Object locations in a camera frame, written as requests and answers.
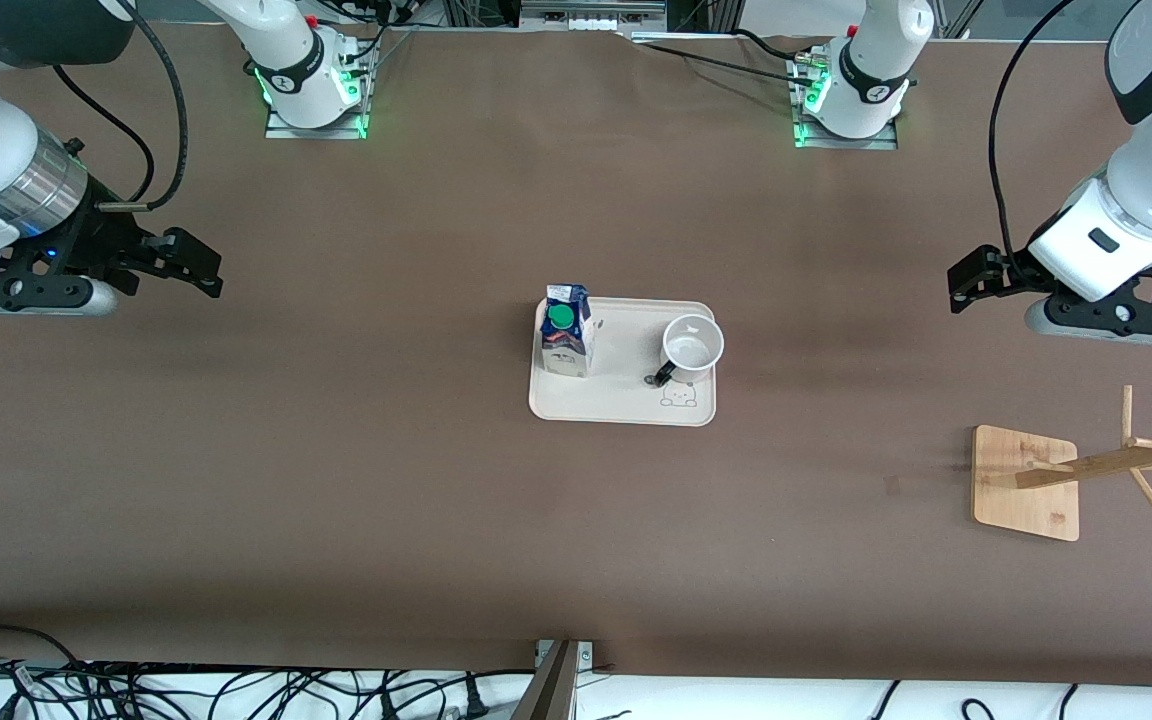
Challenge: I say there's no white smiley mug black handle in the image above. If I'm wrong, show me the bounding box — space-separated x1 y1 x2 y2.
648 313 726 389

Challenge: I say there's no blue milk carton green cap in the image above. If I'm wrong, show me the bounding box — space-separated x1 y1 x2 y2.
539 283 595 379

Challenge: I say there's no wooden cup rack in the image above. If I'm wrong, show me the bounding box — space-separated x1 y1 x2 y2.
971 385 1152 543

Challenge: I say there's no cream rabbit print tray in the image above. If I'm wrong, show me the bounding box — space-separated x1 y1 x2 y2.
528 296 717 428

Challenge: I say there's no silver socket strip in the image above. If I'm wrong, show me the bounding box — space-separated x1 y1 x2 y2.
519 0 667 33

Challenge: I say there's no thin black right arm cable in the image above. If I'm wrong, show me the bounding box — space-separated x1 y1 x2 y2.
52 65 156 204

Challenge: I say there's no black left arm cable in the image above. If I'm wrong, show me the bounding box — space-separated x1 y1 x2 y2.
988 0 1079 257

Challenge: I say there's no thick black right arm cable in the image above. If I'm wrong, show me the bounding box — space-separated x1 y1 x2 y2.
96 0 189 213

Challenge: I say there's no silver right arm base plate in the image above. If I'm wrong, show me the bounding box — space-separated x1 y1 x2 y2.
264 100 369 139

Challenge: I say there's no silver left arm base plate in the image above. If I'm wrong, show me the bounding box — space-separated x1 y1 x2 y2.
791 55 899 151

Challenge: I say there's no black base power cable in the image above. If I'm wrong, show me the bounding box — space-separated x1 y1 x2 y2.
636 40 817 91
731 28 832 63

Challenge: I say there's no tangled black cable bundle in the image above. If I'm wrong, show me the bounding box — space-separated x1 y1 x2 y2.
0 625 537 720

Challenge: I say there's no silver metal clamp bracket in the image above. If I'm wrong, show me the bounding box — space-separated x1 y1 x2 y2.
536 640 594 669

